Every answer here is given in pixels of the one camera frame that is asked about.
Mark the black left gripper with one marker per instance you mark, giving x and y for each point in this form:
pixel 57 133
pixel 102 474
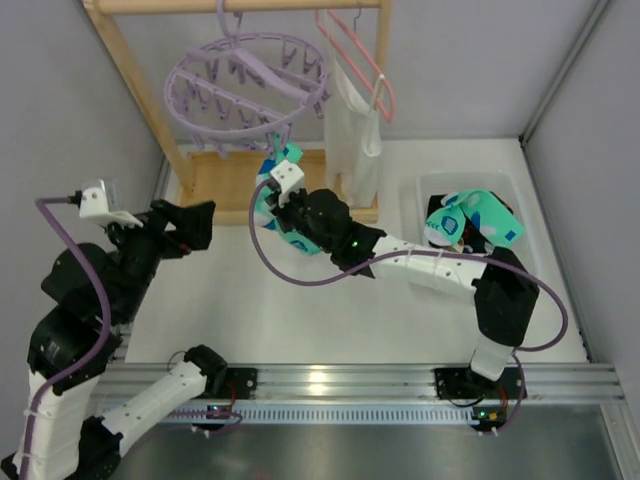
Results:
pixel 167 227

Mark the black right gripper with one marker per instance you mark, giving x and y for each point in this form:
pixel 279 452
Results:
pixel 286 211

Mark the mint green patterned sock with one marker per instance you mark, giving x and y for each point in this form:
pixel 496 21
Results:
pixel 471 221

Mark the purple round clip hanger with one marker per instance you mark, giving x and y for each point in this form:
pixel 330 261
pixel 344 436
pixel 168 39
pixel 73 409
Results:
pixel 246 90

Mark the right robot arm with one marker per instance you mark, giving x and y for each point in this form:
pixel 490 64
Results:
pixel 498 286

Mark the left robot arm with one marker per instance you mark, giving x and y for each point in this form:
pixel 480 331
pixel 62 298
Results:
pixel 96 291

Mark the white cloth on hanger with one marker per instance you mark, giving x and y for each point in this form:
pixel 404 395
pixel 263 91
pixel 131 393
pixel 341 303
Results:
pixel 352 141

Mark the pink clothes hanger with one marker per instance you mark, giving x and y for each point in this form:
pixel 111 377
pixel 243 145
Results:
pixel 369 68

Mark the white plastic laundry basket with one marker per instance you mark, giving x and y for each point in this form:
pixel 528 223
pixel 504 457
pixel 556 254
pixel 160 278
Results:
pixel 417 198

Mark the aluminium corner profile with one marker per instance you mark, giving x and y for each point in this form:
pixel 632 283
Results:
pixel 570 59

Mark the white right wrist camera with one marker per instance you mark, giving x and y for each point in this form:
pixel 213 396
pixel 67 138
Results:
pixel 288 178

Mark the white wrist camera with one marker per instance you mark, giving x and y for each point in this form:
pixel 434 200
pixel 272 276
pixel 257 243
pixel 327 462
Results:
pixel 100 204
pixel 288 178

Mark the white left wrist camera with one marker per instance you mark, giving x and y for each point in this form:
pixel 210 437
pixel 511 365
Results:
pixel 100 204

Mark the white slotted cable duct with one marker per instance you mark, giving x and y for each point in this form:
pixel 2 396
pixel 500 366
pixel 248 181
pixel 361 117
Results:
pixel 253 413

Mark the aluminium mounting rail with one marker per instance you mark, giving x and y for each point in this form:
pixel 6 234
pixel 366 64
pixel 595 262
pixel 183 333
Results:
pixel 546 383

